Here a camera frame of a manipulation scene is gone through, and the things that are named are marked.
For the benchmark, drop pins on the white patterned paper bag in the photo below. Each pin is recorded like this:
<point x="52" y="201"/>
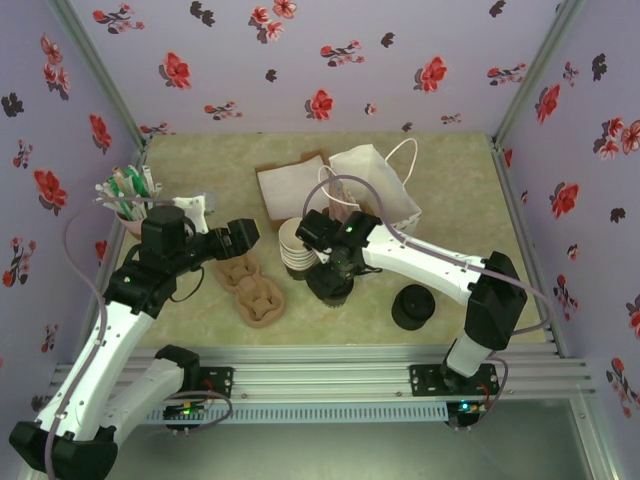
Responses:
<point x="385" y="175"/>

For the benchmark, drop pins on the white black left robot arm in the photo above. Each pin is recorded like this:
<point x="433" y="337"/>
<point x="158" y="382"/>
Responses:
<point x="100" y="350"/>

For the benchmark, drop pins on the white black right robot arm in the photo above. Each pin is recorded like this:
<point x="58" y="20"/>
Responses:
<point x="425" y="255"/>

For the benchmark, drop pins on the brown pulp cup carrier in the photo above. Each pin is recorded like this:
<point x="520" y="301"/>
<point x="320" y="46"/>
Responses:
<point x="250" y="290"/>

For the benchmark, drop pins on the white paper-wrapped straw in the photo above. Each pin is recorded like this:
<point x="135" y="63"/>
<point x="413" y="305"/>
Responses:
<point x="107" y="207"/>
<point x="157" y="192"/>
<point x="148" y="185"/>
<point x="105" y="189"/>

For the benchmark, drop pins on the stack of paper cups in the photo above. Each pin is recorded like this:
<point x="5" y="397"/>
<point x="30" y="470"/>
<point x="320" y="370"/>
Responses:
<point x="292" y="250"/>

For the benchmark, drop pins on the green paper-wrapped straw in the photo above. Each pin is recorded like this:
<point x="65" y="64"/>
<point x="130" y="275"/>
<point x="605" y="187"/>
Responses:
<point x="118" y="192"/>
<point x="135" y="182"/>

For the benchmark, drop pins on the white napkin stack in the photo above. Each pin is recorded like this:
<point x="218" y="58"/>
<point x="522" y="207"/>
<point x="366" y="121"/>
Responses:
<point x="290" y="190"/>

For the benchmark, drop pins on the tan paper-wrapped straw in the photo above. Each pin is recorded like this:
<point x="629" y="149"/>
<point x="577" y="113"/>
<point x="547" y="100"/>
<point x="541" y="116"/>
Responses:
<point x="119" y="176"/>

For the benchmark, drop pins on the white napkins on brown paper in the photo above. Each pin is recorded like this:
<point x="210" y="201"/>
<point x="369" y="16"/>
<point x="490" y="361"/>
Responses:
<point x="312" y="156"/>

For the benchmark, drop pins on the stack of black lids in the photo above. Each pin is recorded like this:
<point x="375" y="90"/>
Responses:
<point x="412" y="307"/>

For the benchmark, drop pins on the black controller board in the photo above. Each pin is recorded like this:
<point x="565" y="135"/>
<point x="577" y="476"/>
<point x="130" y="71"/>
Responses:
<point x="185" y="412"/>
<point x="465" y="410"/>

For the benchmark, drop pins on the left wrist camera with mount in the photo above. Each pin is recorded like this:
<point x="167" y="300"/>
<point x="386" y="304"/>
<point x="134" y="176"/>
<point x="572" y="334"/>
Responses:
<point x="195" y="207"/>

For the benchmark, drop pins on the aluminium front rail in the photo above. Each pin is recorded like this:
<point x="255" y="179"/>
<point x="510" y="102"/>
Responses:
<point x="325" y="370"/>

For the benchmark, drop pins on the aluminium side rail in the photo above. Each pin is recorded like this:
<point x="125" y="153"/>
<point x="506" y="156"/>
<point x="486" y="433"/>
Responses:
<point x="514" y="200"/>

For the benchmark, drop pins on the aluminium corner post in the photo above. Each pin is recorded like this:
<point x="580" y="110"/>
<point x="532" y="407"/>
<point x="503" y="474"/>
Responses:
<point x="539" y="65"/>
<point x="97" y="65"/>

